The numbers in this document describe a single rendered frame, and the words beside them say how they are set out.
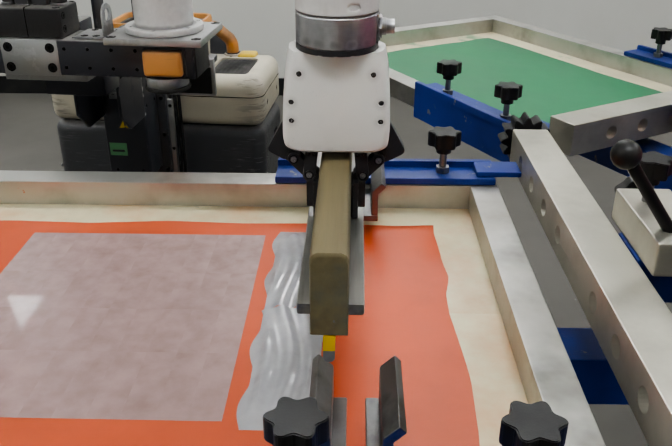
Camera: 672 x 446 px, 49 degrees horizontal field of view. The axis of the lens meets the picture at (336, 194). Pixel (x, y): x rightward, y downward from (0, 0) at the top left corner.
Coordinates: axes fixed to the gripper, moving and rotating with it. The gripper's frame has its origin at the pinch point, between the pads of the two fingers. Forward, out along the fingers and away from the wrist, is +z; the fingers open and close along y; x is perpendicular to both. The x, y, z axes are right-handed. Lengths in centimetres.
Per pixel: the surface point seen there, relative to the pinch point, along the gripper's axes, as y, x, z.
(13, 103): 206, -356, 115
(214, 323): 12.6, 3.1, 13.8
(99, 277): 27.5, -5.6, 14.0
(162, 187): 24.6, -24.8, 11.5
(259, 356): 7.1, 8.9, 13.4
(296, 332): 3.8, 5.0, 13.3
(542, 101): -39, -73, 14
